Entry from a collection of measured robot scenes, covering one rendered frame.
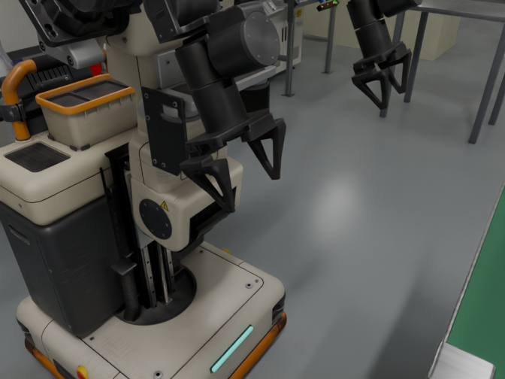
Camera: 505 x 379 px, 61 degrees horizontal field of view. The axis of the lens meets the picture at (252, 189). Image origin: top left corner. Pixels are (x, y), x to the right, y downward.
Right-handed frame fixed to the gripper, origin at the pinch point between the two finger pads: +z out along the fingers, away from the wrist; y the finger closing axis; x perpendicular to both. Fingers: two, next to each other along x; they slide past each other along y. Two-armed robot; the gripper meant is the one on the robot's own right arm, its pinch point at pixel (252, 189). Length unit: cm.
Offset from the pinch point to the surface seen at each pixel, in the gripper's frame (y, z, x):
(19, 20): 176, -130, 441
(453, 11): 257, 4, 56
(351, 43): 424, 14, 224
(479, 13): 256, 10, 42
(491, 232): 16.6, 15.7, -22.3
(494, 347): -2.2, 17.3, -26.8
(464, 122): 285, 85, 74
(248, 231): 87, 61, 111
